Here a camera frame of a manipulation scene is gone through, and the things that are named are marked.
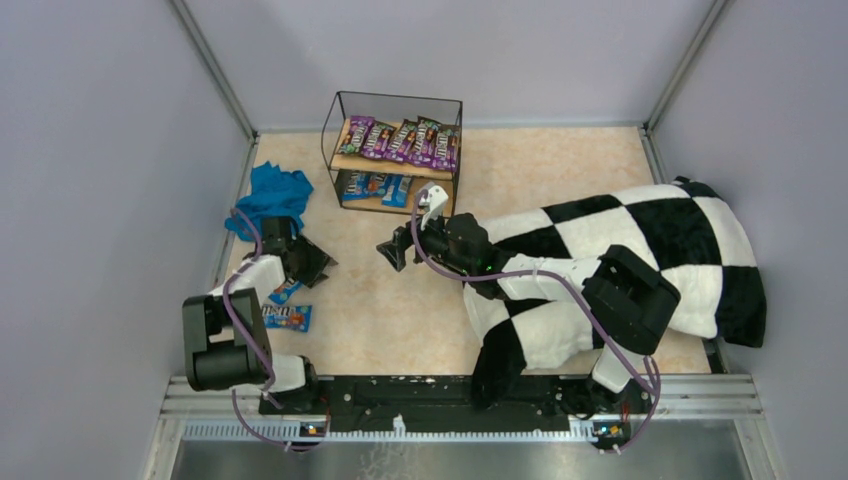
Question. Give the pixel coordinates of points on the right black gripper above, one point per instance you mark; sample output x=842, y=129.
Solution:
x=407, y=240

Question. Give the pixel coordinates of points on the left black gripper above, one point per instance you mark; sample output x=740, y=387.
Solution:
x=304, y=258

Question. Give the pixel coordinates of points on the blue candy bag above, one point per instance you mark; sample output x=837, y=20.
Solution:
x=397, y=191
x=282, y=294
x=378, y=184
x=288, y=317
x=356, y=186

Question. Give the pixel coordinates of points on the purple brown candy bag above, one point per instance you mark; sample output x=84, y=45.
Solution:
x=422, y=153

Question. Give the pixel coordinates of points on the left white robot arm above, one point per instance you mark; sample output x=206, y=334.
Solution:
x=225, y=331

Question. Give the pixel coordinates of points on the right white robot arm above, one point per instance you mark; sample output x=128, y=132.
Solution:
x=535, y=312

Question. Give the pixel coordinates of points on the blue candy bag in shelf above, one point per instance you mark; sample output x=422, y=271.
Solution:
x=356, y=186
x=397, y=191
x=378, y=184

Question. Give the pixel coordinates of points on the purple candy bag on shelf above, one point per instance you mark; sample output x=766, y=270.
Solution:
x=452, y=137

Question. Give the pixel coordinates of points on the blue crumpled cloth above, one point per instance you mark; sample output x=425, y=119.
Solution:
x=275, y=193

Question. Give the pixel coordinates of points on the black white checkered pillow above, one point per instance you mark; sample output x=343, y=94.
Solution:
x=682, y=229

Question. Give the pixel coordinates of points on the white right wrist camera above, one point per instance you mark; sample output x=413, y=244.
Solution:
x=431, y=199

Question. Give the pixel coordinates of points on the black wire wooden shelf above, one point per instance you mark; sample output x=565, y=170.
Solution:
x=392, y=109

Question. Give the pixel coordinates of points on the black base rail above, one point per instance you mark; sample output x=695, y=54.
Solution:
x=443, y=404

